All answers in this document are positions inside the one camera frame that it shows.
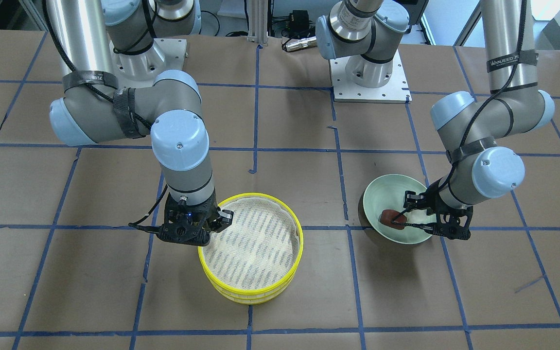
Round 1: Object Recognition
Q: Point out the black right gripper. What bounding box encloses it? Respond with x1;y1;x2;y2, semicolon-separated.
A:
157;193;234;246

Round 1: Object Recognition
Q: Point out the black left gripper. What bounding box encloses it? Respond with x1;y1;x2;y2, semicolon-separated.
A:
391;182;473;241

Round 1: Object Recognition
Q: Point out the brown steamed bun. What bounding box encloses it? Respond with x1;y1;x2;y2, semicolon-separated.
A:
379;209;407;230

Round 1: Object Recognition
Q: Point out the yellow steamer top layer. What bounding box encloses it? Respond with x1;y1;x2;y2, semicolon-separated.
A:
198;192;304;290

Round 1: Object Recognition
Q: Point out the yellow steamer layer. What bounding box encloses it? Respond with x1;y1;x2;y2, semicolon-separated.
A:
198;192;304;290
202;264;297;305

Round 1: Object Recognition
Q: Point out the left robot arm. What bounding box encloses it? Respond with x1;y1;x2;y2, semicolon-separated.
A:
315;0;555;241

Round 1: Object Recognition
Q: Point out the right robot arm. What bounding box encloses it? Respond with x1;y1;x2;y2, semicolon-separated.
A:
42;0;233;246

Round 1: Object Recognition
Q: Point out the yellow steamer bottom layer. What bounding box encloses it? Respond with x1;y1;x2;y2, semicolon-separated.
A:
202;264;297;305

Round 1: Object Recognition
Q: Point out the mint green bowl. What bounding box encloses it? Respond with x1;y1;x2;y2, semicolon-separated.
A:
363;174;432;245

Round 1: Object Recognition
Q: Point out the silver cylindrical connector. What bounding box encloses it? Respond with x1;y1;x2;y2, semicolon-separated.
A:
281;37;317;53

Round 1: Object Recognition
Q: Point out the black power adapter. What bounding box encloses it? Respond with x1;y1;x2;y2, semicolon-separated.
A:
288;10;310;31

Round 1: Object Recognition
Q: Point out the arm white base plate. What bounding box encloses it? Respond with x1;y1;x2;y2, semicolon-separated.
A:
110;38;188;80
329;51;413;104

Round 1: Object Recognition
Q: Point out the aluminium frame post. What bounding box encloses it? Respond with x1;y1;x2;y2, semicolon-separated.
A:
245;0;272;47

